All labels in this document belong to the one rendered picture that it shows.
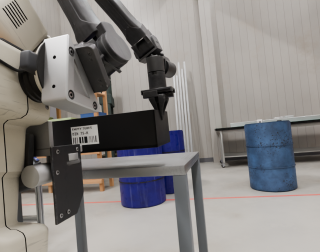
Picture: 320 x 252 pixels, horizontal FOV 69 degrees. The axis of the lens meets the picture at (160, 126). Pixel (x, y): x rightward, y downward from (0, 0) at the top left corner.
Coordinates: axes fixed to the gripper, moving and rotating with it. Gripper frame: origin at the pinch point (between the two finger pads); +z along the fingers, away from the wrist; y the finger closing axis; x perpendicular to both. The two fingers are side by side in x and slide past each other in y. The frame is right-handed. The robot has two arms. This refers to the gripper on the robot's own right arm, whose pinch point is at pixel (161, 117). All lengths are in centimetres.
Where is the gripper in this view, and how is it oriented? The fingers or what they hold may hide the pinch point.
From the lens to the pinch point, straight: 76.2
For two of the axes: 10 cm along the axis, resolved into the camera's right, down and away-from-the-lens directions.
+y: -9.6, 1.1, 2.5
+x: -2.5, 0.2, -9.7
